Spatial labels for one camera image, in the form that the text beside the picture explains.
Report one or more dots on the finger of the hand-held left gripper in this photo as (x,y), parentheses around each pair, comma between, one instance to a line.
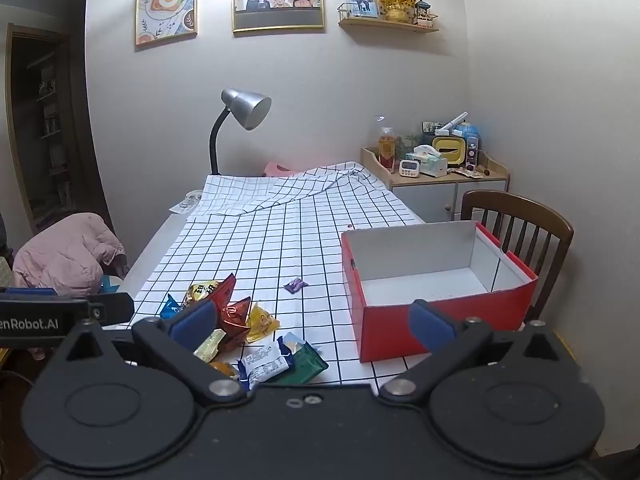
(112,308)

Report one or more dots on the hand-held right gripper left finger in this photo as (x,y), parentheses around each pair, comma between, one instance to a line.
(192,321)

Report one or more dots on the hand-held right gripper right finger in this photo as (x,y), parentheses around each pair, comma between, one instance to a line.
(432,325)

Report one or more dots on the cream gold snack packet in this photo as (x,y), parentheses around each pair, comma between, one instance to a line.
(210,345)

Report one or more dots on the red cardboard box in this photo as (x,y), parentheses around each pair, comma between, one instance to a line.
(400,325)

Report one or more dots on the yellow red snack bag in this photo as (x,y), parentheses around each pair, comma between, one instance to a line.
(207,290)

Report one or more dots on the dark red snack packet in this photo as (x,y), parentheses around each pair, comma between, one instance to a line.
(235,320)

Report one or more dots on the orange snack packet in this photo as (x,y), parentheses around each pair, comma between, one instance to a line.
(225,369)

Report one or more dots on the yellow snack packet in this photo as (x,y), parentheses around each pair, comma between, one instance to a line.
(261,322)

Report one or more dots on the white blue snack packet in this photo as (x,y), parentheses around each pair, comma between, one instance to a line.
(265,365)

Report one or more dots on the purple candy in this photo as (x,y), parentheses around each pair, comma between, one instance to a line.
(295,286)

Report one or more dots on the green snack packet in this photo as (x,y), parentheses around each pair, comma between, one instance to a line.
(305,365)

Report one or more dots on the blue bag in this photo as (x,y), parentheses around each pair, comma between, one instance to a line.
(109,285)

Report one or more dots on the pink jacket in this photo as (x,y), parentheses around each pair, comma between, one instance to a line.
(65,250)

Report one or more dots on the checked white tablecloth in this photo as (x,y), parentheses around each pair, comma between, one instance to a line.
(280,230)

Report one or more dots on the wooden corner cabinet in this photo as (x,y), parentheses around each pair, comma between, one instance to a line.
(425,197)

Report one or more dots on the brown wooden chair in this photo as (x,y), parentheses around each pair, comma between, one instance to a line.
(520,207)

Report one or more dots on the white digital timer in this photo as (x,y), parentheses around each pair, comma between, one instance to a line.
(408,168)

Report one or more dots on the tissue box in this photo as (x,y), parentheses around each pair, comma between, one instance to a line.
(427,162)

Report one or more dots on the pink cushion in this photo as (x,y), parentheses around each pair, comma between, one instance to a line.
(277,169)

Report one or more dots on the yellow black container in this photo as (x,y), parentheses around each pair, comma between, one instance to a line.
(449,150)

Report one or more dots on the clear plastic drink bottle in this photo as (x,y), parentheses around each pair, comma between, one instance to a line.
(386,147)

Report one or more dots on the small blue globe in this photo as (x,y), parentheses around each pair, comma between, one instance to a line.
(472,135)

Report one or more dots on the white tube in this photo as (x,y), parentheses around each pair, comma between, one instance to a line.
(452,122)

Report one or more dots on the dark wooden bookshelf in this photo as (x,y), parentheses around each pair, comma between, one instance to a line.
(47,110)

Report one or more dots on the silver desk lamp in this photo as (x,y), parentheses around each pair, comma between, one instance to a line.
(247,105)

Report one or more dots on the framed egg picture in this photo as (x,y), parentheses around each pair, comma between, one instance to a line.
(167,5)

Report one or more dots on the small lantern ornament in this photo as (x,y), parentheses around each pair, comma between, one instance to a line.
(424,14)

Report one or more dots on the wooden wall shelf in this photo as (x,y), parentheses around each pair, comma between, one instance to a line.
(390,26)

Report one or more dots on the small photo frame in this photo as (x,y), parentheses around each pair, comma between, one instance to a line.
(361,1)

